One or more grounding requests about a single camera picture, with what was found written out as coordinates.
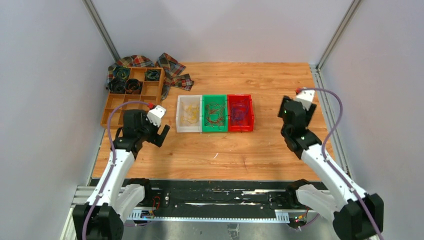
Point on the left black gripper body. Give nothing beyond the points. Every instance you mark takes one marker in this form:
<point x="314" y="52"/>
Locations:
<point x="149" y="131"/>

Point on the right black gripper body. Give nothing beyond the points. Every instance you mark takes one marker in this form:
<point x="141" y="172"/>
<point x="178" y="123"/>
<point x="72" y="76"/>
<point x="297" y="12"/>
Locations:
<point x="308" y="113"/>

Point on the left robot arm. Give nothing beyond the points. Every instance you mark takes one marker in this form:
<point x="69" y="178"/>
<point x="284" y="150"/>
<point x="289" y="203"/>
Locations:
<point x="103" y="215"/>

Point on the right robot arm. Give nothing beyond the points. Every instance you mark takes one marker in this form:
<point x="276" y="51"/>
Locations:
<point x="353" y="213"/>

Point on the white plastic bin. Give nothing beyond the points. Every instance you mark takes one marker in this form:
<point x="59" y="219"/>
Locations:
<point x="189" y="114"/>

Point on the wooden compartment tray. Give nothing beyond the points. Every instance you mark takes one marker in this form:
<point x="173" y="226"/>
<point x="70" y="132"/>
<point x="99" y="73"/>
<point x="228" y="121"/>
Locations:
<point x="117" y="104"/>

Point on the rolled dark tie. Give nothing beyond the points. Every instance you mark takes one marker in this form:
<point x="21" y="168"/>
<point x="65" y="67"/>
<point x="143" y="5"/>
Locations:
<point x="133" y="86"/>
<point x="117" y="85"/>
<point x="121" y="72"/>
<point x="152" y="75"/>

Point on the plaid cloth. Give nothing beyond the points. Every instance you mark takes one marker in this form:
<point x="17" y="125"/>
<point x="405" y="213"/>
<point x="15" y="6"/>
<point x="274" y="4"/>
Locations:
<point x="173" y="70"/>

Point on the green plastic bin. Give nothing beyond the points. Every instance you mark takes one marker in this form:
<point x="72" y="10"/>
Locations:
<point x="214" y="113"/>

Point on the red plastic bin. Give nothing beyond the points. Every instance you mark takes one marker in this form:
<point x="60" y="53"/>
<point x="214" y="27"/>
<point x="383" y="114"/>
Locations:
<point x="241" y="115"/>

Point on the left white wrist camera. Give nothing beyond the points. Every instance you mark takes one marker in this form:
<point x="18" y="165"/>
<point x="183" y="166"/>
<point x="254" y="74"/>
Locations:
<point x="156" y="114"/>

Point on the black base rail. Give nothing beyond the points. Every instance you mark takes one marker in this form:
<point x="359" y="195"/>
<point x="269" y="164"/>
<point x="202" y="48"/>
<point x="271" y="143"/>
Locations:
<point x="229" y="200"/>

